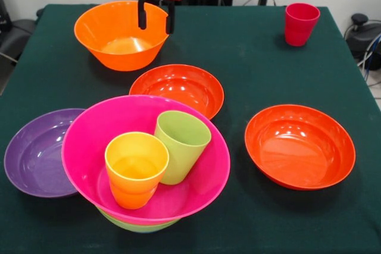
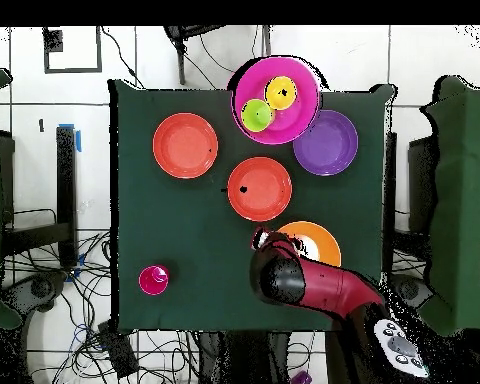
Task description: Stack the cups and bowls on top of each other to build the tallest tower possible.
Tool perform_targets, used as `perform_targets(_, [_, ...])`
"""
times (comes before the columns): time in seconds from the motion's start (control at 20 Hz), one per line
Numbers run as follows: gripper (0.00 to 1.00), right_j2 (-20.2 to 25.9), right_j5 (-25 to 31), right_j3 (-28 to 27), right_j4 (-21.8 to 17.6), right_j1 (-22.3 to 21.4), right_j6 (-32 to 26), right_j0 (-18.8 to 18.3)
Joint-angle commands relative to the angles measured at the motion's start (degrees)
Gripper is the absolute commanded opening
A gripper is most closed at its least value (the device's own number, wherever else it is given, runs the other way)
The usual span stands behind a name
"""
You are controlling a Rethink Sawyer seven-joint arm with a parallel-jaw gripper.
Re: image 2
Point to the grey tripod leg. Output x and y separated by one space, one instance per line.
181 64
267 40

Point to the black power strip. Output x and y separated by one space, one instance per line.
118 352

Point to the pink plastic bowl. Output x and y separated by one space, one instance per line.
300 120

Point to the blue tape strip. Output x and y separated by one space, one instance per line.
78 140

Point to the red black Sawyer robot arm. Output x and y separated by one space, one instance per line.
332 284

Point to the purple plastic bowl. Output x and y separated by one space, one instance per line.
332 148

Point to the orange plastic bowl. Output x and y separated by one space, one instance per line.
326 244

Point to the green plastic cup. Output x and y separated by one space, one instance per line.
256 118

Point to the yellow plastic cup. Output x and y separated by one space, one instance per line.
280 96

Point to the dark green tablecloth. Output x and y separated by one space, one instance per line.
164 232

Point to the red plastic bowl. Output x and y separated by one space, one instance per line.
184 146
260 200

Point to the black square floor frame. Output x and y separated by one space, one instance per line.
72 70

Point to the black metal stand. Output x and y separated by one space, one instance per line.
420 180
66 180

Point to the red plastic cup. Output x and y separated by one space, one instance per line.
150 282

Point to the purple small object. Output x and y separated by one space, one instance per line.
302 378

